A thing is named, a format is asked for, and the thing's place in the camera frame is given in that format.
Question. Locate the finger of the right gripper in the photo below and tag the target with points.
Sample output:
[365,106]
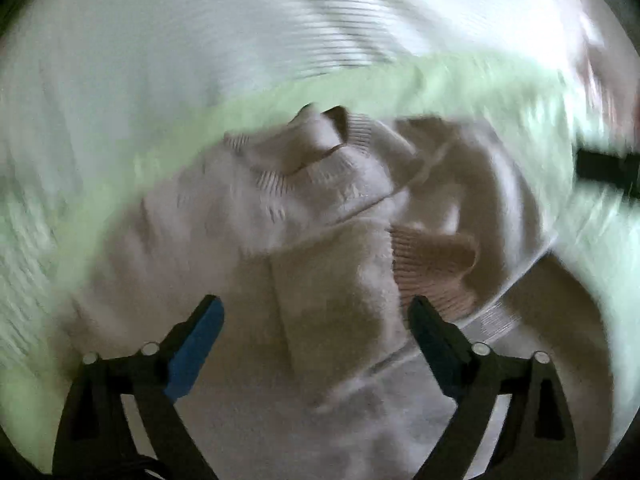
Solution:
[621,172]

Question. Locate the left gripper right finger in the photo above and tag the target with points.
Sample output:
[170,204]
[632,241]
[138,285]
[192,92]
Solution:
[537,439]

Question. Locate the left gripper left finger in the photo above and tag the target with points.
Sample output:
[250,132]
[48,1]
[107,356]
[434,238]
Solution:
[119,420]

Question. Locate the beige knit sweater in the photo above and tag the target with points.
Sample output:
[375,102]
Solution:
[315,235]

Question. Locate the light green bed sheet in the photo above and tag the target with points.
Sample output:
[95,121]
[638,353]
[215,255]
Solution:
[539,115]

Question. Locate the white striped duvet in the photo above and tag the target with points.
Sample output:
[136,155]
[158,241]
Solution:
[87,83]

